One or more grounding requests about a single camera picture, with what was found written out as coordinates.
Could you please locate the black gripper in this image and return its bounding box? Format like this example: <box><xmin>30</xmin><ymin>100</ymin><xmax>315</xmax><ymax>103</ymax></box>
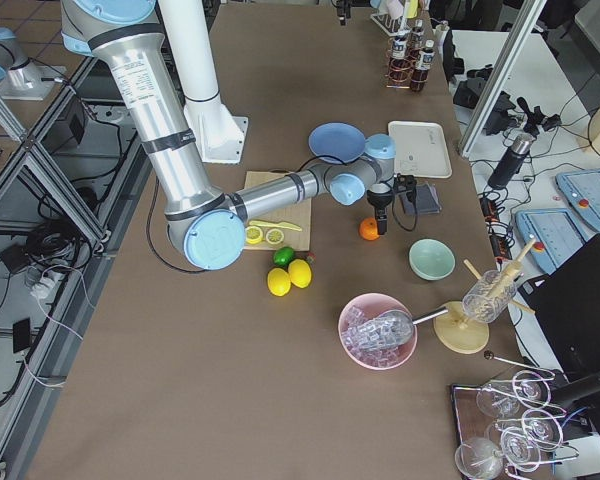
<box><xmin>366</xmin><ymin>183</ymin><xmax>393</xmax><ymax>236</ymax></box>

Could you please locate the orange mandarin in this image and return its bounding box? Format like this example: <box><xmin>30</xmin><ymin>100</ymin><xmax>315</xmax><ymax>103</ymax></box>
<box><xmin>358</xmin><ymin>217</ymin><xmax>380</xmax><ymax>241</ymax></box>

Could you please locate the blue plate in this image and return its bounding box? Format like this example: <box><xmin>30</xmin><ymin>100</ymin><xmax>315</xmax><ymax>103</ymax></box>
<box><xmin>308</xmin><ymin>122</ymin><xmax>365</xmax><ymax>164</ymax></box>

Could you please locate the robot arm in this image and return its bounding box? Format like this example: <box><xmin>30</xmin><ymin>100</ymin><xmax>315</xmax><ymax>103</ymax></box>
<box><xmin>61</xmin><ymin>1</ymin><xmax>394</xmax><ymax>274</ymax></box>

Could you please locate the grey folded cloth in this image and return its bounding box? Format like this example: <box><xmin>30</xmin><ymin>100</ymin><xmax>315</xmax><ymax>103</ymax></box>
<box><xmin>399</xmin><ymin>183</ymin><xmax>442</xmax><ymax>216</ymax></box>

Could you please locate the green bowl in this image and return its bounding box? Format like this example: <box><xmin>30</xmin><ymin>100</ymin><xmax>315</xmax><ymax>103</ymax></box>
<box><xmin>408</xmin><ymin>239</ymin><xmax>456</xmax><ymax>281</ymax></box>

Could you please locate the bamboo cutting board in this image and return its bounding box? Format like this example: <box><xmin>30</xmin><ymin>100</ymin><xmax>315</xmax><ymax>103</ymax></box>
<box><xmin>244</xmin><ymin>170</ymin><xmax>312</xmax><ymax>251</ymax></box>

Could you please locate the cream rabbit tray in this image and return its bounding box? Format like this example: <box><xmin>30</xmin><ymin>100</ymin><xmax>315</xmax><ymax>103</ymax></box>
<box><xmin>388</xmin><ymin>120</ymin><xmax>452</xmax><ymax>179</ymax></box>

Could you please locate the yellow plastic knife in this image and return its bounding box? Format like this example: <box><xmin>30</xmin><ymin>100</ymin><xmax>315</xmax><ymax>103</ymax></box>
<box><xmin>248</xmin><ymin>220</ymin><xmax>303</xmax><ymax>232</ymax></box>

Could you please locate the yellow lemon upper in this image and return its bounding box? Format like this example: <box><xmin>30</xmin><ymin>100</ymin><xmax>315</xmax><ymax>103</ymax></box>
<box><xmin>287</xmin><ymin>259</ymin><xmax>313</xmax><ymax>288</ymax></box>

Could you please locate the yellow lemon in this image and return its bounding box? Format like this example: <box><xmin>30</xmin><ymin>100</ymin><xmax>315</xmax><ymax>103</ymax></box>
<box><xmin>287</xmin><ymin>259</ymin><xmax>313</xmax><ymax>288</ymax></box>
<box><xmin>266</xmin><ymin>267</ymin><xmax>291</xmax><ymax>297</ymax></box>

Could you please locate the green lime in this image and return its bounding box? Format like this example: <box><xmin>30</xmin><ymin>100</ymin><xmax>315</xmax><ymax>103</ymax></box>
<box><xmin>273</xmin><ymin>246</ymin><xmax>295</xmax><ymax>268</ymax></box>

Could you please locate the steel ice scoop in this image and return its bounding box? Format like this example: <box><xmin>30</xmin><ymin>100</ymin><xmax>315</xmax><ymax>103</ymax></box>
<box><xmin>359</xmin><ymin>307</ymin><xmax>448</xmax><ymax>350</ymax></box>

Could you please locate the lemon slice upper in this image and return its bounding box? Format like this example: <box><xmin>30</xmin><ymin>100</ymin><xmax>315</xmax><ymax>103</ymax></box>
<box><xmin>264</xmin><ymin>228</ymin><xmax>285</xmax><ymax>245</ymax></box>

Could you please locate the lemon slice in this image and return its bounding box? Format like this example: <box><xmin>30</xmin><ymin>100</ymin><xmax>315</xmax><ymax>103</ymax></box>
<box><xmin>245</xmin><ymin>225</ymin><xmax>264</xmax><ymax>245</ymax></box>
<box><xmin>264</xmin><ymin>228</ymin><xmax>285</xmax><ymax>245</ymax></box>

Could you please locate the pink bowl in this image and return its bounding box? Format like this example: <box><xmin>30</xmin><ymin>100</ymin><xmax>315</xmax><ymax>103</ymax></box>
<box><xmin>338</xmin><ymin>293</ymin><xmax>418</xmax><ymax>370</ymax></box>

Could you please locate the yellow lemon lower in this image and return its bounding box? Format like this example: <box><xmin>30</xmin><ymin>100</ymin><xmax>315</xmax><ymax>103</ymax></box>
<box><xmin>266</xmin><ymin>267</ymin><xmax>291</xmax><ymax>297</ymax></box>

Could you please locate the lemon slice lower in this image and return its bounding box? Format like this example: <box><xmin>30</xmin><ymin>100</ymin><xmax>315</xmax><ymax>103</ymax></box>
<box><xmin>245</xmin><ymin>225</ymin><xmax>264</xmax><ymax>245</ymax></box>

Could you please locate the wooden stand with base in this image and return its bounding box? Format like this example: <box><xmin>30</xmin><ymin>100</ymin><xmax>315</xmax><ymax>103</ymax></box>
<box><xmin>434</xmin><ymin>237</ymin><xmax>536</xmax><ymax>354</ymax></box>

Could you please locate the glass mug on stand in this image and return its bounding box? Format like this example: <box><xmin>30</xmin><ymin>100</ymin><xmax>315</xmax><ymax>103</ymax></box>
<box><xmin>462</xmin><ymin>270</ymin><xmax>519</xmax><ymax>324</ymax></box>

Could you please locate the black water bottle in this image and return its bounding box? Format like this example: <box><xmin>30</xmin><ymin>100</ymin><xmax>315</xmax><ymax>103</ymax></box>
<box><xmin>487</xmin><ymin>132</ymin><xmax>535</xmax><ymax>190</ymax></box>

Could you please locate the tea bottle middle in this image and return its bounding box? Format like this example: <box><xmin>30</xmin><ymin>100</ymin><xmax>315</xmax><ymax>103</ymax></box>
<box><xmin>387</xmin><ymin>29</ymin><xmax>410</xmax><ymax>87</ymax></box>

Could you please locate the tea bottle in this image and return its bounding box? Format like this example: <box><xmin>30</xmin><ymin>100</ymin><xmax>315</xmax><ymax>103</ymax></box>
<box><xmin>387</xmin><ymin>29</ymin><xmax>410</xmax><ymax>87</ymax></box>
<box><xmin>409</xmin><ymin>40</ymin><xmax>435</xmax><ymax>92</ymax></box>
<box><xmin>408</xmin><ymin>19</ymin><xmax>424</xmax><ymax>61</ymax></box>

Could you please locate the tea bottle front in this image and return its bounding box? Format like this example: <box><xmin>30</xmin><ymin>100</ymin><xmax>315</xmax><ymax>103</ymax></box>
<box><xmin>409</xmin><ymin>40</ymin><xmax>435</xmax><ymax>92</ymax></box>

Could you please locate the teach pendant left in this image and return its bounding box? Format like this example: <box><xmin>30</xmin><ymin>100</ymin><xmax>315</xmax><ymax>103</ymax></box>
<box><xmin>515</xmin><ymin>208</ymin><xmax>589</xmax><ymax>274</ymax></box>

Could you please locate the teach pendant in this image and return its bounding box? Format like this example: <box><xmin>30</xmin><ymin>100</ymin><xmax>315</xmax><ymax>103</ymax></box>
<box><xmin>555</xmin><ymin>169</ymin><xmax>600</xmax><ymax>233</ymax></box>
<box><xmin>515</xmin><ymin>208</ymin><xmax>589</xmax><ymax>274</ymax></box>

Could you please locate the tea bottle back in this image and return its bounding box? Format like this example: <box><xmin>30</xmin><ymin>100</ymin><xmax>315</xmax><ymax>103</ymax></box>
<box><xmin>408</xmin><ymin>19</ymin><xmax>424</xmax><ymax>61</ymax></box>

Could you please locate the teach pendant right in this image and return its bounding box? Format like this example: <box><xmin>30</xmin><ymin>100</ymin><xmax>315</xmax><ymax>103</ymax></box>
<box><xmin>555</xmin><ymin>169</ymin><xmax>600</xmax><ymax>233</ymax></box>

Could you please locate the dark glassware tray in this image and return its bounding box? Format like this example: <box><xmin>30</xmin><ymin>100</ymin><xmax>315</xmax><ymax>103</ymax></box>
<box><xmin>449</xmin><ymin>382</ymin><xmax>531</xmax><ymax>480</ymax></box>

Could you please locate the wine glass front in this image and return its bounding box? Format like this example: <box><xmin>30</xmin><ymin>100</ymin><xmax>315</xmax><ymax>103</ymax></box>
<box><xmin>454</xmin><ymin>437</ymin><xmax>503</xmax><ymax>479</ymax></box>

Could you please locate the wine glass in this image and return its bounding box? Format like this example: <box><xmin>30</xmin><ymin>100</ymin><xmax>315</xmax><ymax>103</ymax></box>
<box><xmin>500</xmin><ymin>426</ymin><xmax>541</xmax><ymax>472</ymax></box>
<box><xmin>454</xmin><ymin>437</ymin><xmax>503</xmax><ymax>479</ymax></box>

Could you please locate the wine glass middle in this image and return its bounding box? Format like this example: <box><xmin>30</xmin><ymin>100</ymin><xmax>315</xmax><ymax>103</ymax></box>
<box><xmin>500</xmin><ymin>426</ymin><xmax>541</xmax><ymax>472</ymax></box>

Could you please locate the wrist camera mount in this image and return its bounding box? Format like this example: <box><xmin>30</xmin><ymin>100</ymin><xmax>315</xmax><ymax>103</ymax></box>
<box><xmin>393</xmin><ymin>174</ymin><xmax>417</xmax><ymax>210</ymax></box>

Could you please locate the copper wire bottle rack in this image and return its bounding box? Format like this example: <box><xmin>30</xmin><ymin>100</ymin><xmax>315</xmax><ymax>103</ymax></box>
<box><xmin>385</xmin><ymin>19</ymin><xmax>425</xmax><ymax>89</ymax></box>

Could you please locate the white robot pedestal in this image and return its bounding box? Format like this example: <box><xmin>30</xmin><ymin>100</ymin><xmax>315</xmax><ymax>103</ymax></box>
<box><xmin>159</xmin><ymin>0</ymin><xmax>248</xmax><ymax>164</ymax></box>

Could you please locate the aluminium frame post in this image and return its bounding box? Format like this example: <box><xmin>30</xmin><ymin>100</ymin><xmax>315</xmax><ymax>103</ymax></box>
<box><xmin>458</xmin><ymin>0</ymin><xmax>546</xmax><ymax>158</ymax></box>

